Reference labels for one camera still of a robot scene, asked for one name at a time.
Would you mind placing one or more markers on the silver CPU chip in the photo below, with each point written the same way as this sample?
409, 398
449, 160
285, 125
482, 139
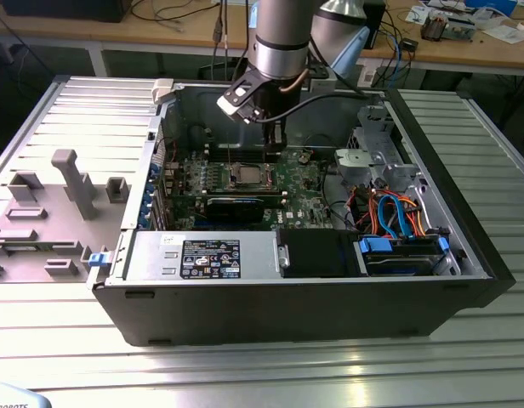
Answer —
250, 175

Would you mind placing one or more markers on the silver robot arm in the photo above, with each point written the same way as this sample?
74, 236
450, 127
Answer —
279, 38

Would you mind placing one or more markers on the CPU socket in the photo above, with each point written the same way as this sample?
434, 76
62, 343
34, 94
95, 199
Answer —
233, 171

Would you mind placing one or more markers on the CPU heatsink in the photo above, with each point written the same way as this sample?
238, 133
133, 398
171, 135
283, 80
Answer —
434, 25

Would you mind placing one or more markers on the green motherboard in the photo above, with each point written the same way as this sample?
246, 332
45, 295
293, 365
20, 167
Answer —
296, 200

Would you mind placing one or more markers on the black graphics card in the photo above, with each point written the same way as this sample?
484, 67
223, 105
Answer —
234, 210

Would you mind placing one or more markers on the white case latch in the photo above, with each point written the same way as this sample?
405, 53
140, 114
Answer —
163, 90

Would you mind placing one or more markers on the silver metal disk bay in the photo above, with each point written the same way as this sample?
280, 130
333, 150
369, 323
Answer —
389, 140

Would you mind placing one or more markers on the black desktop box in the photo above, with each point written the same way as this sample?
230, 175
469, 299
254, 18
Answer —
377, 21

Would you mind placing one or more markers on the wooden desk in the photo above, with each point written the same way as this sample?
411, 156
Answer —
160, 32

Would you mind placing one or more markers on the black power adapter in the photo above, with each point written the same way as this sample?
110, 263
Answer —
408, 44

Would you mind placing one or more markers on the blue disk carrier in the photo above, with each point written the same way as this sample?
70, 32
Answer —
374, 246

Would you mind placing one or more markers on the silver power supply unit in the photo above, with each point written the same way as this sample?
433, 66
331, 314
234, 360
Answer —
151, 255

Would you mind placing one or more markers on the hard disk drive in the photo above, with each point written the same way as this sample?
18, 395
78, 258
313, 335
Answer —
398, 265

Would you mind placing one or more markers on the silver metal box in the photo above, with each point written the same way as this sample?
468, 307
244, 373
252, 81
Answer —
462, 30

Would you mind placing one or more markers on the black PC case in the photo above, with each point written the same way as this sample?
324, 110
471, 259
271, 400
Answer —
266, 314

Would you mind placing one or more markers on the black monitor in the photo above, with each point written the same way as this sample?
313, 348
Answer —
62, 10

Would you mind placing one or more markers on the blue plastic clip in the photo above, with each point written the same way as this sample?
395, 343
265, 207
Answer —
99, 260

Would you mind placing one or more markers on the blue cardboard box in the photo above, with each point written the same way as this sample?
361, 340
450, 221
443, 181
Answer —
491, 3

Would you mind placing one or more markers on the white paper sheet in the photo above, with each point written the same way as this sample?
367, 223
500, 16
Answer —
506, 34

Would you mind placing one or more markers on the grey parts rack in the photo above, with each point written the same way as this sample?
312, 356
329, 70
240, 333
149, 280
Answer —
53, 238

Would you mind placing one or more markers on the pale blue teach pendant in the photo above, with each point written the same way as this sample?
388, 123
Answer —
15, 397

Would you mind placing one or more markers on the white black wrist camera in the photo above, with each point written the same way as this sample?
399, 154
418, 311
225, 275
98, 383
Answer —
228, 104

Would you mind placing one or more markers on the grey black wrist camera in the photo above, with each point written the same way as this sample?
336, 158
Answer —
321, 81

